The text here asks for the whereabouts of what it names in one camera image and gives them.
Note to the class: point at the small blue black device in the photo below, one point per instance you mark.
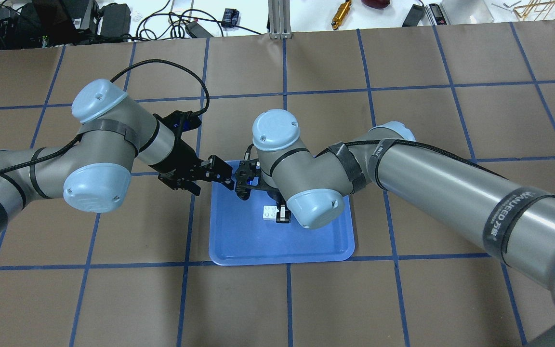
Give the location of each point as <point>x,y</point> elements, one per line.
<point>230,18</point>

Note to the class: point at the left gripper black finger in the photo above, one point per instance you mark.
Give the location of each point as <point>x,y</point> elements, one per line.
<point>188,185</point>
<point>218,170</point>

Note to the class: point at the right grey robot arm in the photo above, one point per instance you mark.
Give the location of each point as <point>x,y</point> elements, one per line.
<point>511,222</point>

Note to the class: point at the blue plastic tray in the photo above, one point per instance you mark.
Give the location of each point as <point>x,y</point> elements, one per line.
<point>242,233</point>

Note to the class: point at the black power adapter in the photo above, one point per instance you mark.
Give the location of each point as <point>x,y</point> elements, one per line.
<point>414,16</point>

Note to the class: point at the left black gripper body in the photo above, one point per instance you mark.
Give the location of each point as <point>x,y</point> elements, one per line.
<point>177,160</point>

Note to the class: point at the aluminium frame post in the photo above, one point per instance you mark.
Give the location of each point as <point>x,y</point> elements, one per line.
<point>279,16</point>

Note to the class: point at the clear plastic box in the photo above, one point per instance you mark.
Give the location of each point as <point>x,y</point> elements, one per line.
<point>463,12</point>

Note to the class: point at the gold metal cylinder tool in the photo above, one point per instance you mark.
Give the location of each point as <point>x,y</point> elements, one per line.
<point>340,15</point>

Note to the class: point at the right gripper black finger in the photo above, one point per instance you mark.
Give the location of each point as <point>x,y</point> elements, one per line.
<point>283,214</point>

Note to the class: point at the dark red fruit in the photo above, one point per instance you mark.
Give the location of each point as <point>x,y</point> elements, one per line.
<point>376,4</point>

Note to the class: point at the gold wire rack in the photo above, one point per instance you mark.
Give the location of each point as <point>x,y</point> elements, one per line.
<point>522,10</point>

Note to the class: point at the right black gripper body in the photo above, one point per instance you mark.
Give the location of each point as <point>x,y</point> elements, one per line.
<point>284,214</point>

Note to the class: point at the white block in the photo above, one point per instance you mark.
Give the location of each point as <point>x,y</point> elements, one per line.
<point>272,213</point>

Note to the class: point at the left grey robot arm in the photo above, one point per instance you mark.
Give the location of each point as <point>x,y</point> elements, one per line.
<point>93,172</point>

